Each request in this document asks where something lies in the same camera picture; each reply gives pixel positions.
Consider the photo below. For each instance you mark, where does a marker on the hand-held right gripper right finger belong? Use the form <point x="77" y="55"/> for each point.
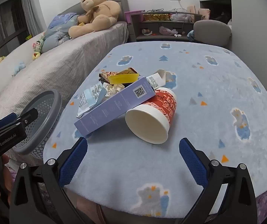
<point x="193" y="163"/>

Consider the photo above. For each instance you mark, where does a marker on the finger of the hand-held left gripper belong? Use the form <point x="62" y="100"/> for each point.
<point x="28" y="117"/>
<point x="8" y="119"/>

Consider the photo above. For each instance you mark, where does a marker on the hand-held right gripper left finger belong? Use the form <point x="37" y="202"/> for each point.
<point x="73" y="161"/>

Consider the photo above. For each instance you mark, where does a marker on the grey perforated plastic basket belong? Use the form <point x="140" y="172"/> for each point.
<point x="47" y="112"/>

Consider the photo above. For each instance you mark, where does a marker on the long purple cardboard box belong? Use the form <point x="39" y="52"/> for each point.
<point x="110" y="109"/>

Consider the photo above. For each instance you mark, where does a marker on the light blue plastic wrapper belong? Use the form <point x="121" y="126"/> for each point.
<point x="89" y="96"/>

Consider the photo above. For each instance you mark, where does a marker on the white paper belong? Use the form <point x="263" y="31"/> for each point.
<point x="114" y="89"/>

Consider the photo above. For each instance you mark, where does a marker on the white and green carton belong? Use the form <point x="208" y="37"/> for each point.
<point x="155" y="79"/>

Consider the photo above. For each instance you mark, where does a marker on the yellow plastic lid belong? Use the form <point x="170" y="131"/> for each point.
<point x="124" y="78"/>

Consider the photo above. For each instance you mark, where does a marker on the printed snack wrapper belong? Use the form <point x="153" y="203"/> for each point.
<point x="126" y="71"/>

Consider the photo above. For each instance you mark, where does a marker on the blue printed blanket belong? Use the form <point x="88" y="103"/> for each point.
<point x="217" y="121"/>

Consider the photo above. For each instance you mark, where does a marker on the light blue plush toy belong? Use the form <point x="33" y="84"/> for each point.
<point x="19" y="67"/>

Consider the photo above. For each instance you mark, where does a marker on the bed with checked cover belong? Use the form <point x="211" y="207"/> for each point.
<point x="54" y="63"/>

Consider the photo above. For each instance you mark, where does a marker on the small yellow plush toy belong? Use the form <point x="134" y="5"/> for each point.
<point x="36" y="55"/>

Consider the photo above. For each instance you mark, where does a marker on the green and pink plush doll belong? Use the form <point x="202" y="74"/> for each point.
<point x="39" y="43"/>

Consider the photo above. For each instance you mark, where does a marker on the small green toy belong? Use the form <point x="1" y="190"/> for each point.
<point x="28" y="37"/>

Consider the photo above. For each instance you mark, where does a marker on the folded blue quilt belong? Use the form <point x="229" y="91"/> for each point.
<point x="56" y="38"/>

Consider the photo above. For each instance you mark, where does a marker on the dark window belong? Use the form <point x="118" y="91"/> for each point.
<point x="9" y="21"/>

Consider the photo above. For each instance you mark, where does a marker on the blue printed pillow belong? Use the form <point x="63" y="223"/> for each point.
<point x="61" y="19"/>

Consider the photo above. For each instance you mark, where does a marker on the grey curtain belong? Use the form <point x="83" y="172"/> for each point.
<point x="31" y="9"/>

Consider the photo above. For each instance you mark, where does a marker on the blue cloth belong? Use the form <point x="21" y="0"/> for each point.
<point x="190" y="35"/>

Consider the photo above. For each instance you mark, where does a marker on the large tan teddy bear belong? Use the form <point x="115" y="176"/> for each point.
<point x="103" y="11"/>

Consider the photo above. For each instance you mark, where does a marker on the grey chair back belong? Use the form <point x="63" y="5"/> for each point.
<point x="211" y="31"/>

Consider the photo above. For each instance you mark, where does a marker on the grey nightstand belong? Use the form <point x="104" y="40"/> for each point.
<point x="131" y="31"/>

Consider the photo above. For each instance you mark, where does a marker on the pink plastic bag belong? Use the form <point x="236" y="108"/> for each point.
<point x="167" y="30"/>

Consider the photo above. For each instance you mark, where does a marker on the paper cup with red print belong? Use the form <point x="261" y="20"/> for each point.
<point x="145" y="31"/>

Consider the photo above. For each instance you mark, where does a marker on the purple storage box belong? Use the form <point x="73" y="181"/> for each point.
<point x="130" y="16"/>

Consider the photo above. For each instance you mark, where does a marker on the grey shelf unit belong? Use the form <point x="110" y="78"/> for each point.
<point x="156" y="23"/>

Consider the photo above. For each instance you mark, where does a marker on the white plastic bag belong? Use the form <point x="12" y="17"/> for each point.
<point x="180" y="15"/>

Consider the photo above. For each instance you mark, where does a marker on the pink gift bag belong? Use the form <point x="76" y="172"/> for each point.
<point x="204" y="13"/>
<point x="191" y="9"/>

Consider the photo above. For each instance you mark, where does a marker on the gold foil packets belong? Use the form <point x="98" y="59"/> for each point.
<point x="156" y="16"/>

